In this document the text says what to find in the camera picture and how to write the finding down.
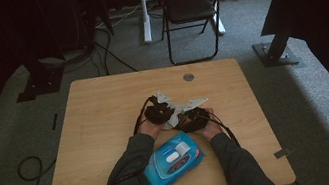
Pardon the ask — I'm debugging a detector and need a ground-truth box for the round grey table grommet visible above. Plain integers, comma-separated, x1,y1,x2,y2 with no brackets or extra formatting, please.
182,71,196,83

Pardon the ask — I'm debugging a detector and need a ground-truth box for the person's left hand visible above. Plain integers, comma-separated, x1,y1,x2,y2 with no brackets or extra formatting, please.
136,114,169,142

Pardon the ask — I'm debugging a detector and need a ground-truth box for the right hand-held gripper cable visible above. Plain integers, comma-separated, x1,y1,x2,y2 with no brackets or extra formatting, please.
189,105,243,156

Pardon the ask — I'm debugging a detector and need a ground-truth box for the black tape strip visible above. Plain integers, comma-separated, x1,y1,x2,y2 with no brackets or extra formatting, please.
49,112,62,132

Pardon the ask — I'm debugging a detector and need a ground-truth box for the black folding chair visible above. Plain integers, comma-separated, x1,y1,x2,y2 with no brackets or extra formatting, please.
155,0,241,69

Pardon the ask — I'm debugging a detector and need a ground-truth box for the blue wet wipes pack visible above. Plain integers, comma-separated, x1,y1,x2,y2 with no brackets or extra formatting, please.
134,128,211,185

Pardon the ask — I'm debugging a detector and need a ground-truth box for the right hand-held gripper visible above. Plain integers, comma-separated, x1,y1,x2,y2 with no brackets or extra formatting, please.
175,95,215,135

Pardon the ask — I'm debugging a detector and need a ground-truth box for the grey tape piece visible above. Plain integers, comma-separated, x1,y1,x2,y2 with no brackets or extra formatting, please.
272,146,295,160

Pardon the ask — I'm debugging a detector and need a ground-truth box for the person's right hand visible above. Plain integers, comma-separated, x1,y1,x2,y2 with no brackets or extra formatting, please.
193,105,227,143

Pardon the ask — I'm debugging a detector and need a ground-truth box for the white desk frame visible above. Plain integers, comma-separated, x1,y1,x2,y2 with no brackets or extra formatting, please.
136,0,228,49

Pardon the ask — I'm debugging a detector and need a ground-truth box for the black equipment tower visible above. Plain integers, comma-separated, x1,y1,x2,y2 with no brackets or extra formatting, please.
68,0,117,51

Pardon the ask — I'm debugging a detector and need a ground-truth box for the black metal stand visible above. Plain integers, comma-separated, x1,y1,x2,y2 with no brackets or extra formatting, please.
248,21,305,75
0,0,73,104

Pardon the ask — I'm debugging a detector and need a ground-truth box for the white floor cable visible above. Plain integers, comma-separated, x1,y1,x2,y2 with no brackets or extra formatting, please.
92,2,146,31

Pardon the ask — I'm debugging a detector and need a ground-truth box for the white wet wipe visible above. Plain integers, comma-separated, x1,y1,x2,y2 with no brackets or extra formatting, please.
159,100,190,131
164,151,182,164

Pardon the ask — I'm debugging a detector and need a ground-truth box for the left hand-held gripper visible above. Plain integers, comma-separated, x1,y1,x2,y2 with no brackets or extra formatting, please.
140,87,178,127

